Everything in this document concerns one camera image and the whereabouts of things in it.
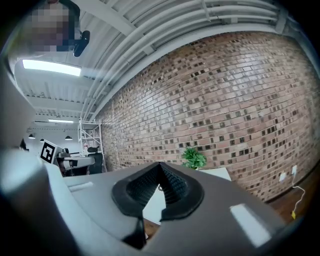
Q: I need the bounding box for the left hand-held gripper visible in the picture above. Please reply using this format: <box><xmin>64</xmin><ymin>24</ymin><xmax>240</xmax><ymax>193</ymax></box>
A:
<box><xmin>39</xmin><ymin>139</ymin><xmax>96</xmax><ymax>174</ymax></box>

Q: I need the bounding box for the white cable with yellow tag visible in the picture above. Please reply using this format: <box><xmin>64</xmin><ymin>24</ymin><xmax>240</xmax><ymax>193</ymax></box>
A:
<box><xmin>290</xmin><ymin>174</ymin><xmax>307</xmax><ymax>221</ymax></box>

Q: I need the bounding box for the white metal shelf rack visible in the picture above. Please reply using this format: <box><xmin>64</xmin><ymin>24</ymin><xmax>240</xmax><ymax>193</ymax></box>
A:
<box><xmin>77</xmin><ymin>118</ymin><xmax>109</xmax><ymax>174</ymax></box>

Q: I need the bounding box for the green potted plant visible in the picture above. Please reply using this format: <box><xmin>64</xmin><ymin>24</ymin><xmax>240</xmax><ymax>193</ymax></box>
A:
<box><xmin>181</xmin><ymin>146</ymin><xmax>208</xmax><ymax>170</ymax></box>

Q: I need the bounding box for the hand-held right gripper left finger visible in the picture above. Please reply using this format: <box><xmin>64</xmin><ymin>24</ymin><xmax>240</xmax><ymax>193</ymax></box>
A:
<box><xmin>63</xmin><ymin>161</ymin><xmax>161</xmax><ymax>250</ymax></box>

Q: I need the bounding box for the rectangular ceiling light panel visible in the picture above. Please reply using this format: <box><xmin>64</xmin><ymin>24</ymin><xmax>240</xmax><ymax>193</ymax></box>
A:
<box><xmin>47</xmin><ymin>118</ymin><xmax>75</xmax><ymax>124</ymax></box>
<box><xmin>21</xmin><ymin>59</ymin><xmax>83</xmax><ymax>77</ymax></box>

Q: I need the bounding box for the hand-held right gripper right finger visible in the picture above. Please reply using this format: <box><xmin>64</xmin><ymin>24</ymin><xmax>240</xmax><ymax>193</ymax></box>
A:
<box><xmin>139</xmin><ymin>161</ymin><xmax>286</xmax><ymax>256</ymax></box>

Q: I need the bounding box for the black head-worn camera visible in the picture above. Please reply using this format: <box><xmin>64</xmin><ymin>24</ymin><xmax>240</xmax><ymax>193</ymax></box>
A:
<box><xmin>73</xmin><ymin>29</ymin><xmax>91</xmax><ymax>58</ymax></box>

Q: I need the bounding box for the white cabinet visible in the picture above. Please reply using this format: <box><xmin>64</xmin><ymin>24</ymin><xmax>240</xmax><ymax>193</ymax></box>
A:
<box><xmin>197</xmin><ymin>167</ymin><xmax>232</xmax><ymax>182</ymax></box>

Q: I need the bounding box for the black office chair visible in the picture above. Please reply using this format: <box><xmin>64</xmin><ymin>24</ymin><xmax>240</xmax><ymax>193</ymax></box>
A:
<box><xmin>85</xmin><ymin>145</ymin><xmax>104</xmax><ymax>175</ymax></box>

